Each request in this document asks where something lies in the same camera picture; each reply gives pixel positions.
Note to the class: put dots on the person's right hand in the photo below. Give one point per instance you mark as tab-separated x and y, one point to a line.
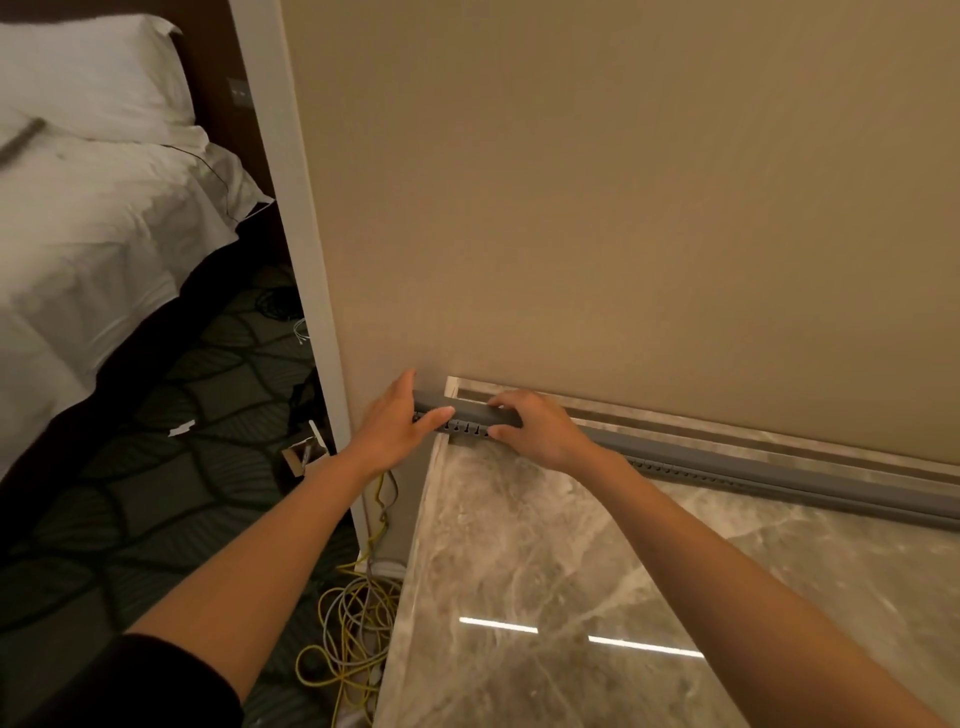
547	435

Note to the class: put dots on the person's left hand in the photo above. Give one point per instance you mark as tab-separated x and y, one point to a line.
390	435

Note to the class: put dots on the grey duct cover strip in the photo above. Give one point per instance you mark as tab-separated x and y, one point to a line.
750	469

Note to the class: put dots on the person's right forearm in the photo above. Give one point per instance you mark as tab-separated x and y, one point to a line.
750	592

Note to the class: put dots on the person's left forearm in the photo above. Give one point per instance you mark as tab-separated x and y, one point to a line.
255	570

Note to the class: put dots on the small cardboard box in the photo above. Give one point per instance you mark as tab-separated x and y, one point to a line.
304	454

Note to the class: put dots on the small white paper scrap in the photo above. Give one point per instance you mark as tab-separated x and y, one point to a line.
181	428

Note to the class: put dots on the white bed sheet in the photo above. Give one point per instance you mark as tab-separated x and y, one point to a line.
97	247

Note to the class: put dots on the black sleeve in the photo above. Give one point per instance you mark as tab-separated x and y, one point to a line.
142	686

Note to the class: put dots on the brown headboard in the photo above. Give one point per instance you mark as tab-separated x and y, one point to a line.
217	67

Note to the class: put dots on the white pillow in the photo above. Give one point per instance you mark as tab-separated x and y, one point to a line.
90	75

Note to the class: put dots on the white door frame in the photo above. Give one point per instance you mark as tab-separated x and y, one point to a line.
300	225

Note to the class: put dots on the small headboard switch panel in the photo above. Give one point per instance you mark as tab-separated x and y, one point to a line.
239	91

